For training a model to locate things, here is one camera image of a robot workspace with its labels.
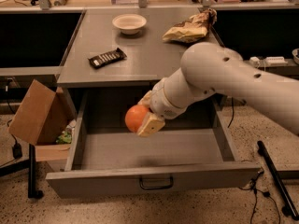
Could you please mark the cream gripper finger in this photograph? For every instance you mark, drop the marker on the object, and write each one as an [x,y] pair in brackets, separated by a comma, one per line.
[151,124]
[145,100]

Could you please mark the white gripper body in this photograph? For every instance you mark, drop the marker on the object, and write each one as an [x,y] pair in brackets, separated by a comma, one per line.
[163,101]

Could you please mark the orange fruit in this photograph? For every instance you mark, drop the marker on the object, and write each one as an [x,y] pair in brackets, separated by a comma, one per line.
[134,117]

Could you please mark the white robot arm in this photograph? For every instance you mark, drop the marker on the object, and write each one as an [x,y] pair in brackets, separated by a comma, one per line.
[207,69]

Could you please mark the open grey top drawer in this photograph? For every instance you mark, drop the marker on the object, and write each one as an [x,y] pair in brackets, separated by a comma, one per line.
[196,149]

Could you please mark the grey cabinet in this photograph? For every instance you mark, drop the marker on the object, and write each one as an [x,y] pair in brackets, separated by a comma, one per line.
[149,58]

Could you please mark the black candy bar wrapper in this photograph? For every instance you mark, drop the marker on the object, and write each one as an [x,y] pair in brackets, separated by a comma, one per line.
[107,58]

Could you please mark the white bowl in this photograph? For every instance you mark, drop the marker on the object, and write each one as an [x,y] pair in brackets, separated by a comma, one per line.
[129,24]

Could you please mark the yellow chip bag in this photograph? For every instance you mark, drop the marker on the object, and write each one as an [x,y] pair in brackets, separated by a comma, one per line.
[192,29]

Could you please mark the green wrapper in box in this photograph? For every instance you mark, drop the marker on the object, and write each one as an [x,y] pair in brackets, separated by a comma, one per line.
[64,138]

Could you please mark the brown cardboard box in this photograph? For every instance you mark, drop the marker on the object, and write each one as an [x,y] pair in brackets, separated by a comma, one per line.
[41,118]

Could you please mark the white power strip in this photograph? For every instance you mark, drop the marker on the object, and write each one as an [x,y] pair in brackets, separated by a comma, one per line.
[268,61]

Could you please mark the black power adapter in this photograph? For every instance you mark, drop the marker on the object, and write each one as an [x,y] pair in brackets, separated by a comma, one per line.
[16,150]

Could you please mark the black metal stand leg left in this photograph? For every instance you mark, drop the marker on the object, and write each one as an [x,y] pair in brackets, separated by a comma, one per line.
[33,192]

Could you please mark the black metal bar right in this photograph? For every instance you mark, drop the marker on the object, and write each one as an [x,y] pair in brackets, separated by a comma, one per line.
[289,209]

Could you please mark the black drawer handle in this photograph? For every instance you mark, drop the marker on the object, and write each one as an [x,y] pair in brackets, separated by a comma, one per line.
[156,183]

